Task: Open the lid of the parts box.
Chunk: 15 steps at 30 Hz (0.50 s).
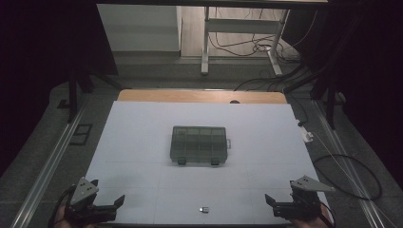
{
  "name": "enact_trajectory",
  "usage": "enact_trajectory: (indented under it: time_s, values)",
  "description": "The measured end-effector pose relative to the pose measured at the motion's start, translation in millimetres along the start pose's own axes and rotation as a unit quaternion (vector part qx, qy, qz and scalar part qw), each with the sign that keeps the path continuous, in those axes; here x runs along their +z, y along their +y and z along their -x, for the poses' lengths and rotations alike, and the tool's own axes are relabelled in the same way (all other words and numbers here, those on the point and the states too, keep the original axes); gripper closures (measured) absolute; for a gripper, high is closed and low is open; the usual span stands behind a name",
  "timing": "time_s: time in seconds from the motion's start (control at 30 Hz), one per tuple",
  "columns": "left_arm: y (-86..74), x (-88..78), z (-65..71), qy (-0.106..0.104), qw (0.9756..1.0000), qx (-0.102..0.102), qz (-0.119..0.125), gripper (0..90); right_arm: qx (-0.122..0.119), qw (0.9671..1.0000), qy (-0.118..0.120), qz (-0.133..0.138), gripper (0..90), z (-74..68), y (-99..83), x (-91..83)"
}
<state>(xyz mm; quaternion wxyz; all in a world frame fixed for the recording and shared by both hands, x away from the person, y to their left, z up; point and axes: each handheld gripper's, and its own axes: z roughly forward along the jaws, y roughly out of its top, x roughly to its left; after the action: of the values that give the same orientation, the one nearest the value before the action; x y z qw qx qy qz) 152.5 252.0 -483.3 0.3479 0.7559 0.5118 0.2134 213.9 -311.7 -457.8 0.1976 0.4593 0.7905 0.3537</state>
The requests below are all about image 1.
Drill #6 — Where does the black looped floor cable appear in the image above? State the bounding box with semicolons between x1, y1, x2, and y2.
312;154;383;201

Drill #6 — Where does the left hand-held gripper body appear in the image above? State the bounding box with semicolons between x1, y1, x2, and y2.
65;176;117;224

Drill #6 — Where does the metal floor rail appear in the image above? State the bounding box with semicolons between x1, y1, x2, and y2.
312;99;391;228
9;94;89;228

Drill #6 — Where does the hand-held gripper black cable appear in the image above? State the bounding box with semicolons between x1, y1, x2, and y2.
47;184;77;228
317;200;336;228

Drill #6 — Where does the white desk frame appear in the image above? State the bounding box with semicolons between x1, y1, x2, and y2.
201;6;291;77

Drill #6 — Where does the tangle of black floor cables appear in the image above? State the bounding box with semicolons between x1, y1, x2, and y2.
208;8;305;93

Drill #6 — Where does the right hand-held gripper black cable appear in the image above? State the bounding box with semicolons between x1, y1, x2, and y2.
317;200;336;228

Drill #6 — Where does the left hand-held gripper black cable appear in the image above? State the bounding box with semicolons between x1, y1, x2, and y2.
47;184;77;228

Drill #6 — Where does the white cabinet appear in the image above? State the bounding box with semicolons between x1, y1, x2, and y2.
96;3;183;53

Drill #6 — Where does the person's left hand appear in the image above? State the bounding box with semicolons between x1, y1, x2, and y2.
56;206;96;228

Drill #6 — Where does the black metal stand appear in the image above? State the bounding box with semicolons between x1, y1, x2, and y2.
56;63;123;124
283;63;346;131

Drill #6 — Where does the clear plastic compartment box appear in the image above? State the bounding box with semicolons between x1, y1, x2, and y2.
169;125;232;166

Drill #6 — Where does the person's right hand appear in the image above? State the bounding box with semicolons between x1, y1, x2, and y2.
292;209;335;228

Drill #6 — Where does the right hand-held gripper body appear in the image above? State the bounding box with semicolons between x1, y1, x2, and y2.
274;175;336;220

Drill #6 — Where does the white table cover sheet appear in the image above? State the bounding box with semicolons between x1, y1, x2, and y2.
83;100;331;226

